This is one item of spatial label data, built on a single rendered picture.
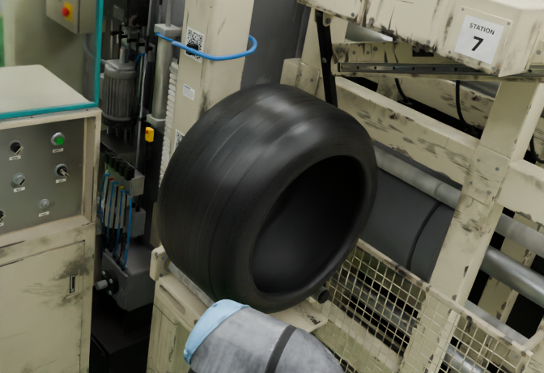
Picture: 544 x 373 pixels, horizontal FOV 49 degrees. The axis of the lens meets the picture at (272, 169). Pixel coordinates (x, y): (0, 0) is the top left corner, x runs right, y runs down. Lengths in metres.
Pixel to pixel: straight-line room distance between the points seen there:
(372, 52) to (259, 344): 0.98
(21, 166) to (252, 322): 1.01
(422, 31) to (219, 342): 0.84
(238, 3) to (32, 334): 1.19
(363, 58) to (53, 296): 1.17
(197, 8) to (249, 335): 0.90
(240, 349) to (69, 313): 1.21
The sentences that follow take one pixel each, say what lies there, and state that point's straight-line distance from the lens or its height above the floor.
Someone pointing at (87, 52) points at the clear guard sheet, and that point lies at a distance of 1.69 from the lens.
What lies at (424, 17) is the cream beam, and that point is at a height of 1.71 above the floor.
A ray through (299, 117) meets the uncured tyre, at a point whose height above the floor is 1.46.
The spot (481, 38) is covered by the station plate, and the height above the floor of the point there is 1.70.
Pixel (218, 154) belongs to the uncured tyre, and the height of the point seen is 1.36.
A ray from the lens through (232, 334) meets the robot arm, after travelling 0.93.
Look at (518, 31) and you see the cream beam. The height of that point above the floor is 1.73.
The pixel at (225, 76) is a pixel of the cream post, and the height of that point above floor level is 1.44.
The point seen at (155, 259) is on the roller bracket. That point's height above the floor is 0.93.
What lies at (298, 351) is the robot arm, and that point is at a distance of 0.91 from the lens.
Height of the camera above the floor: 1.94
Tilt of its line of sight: 26 degrees down
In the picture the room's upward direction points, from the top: 11 degrees clockwise
